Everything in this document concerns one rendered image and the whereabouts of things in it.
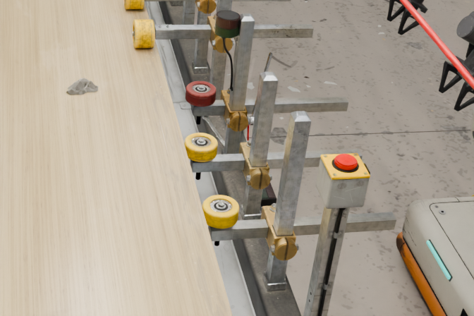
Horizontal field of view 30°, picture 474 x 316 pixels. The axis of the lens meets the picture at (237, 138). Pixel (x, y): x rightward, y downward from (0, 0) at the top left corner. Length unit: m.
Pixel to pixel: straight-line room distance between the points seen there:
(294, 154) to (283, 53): 2.75
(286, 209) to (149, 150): 0.39
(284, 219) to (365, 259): 1.39
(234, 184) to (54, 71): 0.56
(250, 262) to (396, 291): 1.16
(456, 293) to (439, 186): 0.96
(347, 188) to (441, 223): 1.55
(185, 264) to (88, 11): 1.15
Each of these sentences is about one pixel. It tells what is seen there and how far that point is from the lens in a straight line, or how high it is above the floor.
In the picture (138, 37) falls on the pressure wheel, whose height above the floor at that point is 0.95.
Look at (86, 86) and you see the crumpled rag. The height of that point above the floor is 0.91.
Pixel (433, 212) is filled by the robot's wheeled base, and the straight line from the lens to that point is 3.11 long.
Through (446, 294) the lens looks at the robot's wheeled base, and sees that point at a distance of 2.94.
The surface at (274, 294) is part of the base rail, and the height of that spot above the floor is 0.70.
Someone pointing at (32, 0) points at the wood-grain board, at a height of 0.90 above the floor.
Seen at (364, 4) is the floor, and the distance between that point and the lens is 5.23.
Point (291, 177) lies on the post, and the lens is 1.85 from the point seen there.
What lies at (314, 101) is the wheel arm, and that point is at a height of 0.86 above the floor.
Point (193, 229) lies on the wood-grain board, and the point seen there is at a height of 0.90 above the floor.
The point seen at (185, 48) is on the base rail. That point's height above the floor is 0.70.
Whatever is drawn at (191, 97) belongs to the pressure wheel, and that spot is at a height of 0.89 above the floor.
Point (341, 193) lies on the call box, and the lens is 1.54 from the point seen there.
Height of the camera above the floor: 2.08
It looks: 33 degrees down
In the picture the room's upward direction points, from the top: 7 degrees clockwise
